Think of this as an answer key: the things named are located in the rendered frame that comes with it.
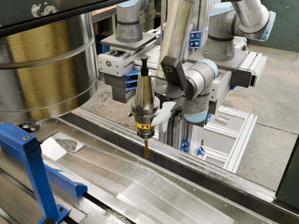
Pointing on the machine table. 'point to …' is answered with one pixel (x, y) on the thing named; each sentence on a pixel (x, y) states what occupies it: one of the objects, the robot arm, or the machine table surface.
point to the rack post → (42, 186)
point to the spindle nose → (48, 70)
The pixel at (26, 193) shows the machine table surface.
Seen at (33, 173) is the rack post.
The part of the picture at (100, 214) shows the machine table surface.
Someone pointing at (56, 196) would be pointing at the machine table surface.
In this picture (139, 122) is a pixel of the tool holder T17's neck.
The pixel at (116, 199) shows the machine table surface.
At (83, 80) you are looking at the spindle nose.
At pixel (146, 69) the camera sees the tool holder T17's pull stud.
